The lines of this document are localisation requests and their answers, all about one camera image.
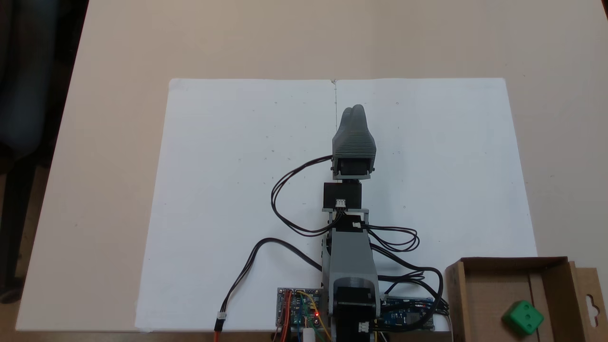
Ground black arm motor wires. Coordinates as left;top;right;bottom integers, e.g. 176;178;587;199
366;223;450;329

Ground black and orange power cable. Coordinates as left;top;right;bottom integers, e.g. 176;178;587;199
212;237;324;342

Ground brown cardboard box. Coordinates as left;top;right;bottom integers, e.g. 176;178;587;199
445;256;608;342

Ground green die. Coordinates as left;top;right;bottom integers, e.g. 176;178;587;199
503;300;545;338

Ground blue circuit board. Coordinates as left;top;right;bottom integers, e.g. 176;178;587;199
380;297;435;331

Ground circuit board with coloured wires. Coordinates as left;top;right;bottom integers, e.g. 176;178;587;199
276;287;329;329

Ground white paper sheet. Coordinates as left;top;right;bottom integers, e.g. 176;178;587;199
134;77;538;333

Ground black gripper motor wires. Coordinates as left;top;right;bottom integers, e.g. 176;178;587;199
271;156;342;237

